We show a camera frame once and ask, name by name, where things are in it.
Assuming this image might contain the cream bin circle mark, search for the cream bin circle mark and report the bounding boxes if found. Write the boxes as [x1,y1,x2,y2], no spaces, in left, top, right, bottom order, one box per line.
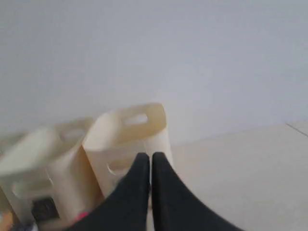
[82,103,173,197]

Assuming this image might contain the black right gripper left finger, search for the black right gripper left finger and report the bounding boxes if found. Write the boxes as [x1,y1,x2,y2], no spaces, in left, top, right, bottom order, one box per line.
[66,153,150,231]

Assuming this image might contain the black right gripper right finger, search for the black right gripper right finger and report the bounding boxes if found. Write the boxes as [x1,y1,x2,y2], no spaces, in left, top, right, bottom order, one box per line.
[152,152,237,231]

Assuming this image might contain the cream bin square mark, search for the cream bin square mark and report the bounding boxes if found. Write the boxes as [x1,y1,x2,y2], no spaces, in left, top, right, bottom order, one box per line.
[0,118,101,231]

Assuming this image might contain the pink chips can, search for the pink chips can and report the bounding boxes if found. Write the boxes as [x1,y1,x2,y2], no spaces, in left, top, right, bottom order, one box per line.
[74,212,88,223]

